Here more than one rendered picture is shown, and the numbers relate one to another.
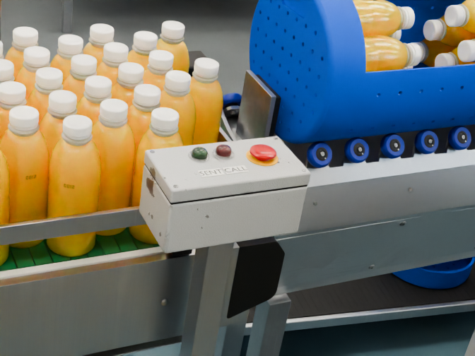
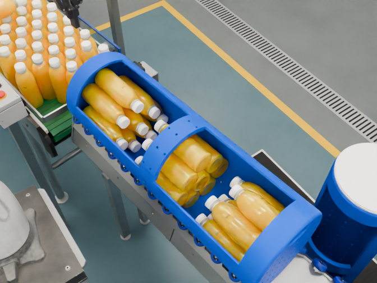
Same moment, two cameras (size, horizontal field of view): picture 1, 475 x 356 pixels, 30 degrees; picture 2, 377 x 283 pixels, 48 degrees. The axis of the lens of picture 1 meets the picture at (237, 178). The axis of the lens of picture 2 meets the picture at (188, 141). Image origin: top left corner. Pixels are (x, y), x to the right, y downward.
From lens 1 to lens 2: 1.93 m
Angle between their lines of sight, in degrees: 58
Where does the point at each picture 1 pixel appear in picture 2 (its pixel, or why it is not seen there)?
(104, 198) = not seen: hidden behind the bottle
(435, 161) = (128, 177)
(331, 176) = (92, 141)
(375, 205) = (105, 169)
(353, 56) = (72, 96)
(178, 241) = not seen: outside the picture
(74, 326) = not seen: hidden behind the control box
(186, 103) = (51, 71)
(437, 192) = (128, 191)
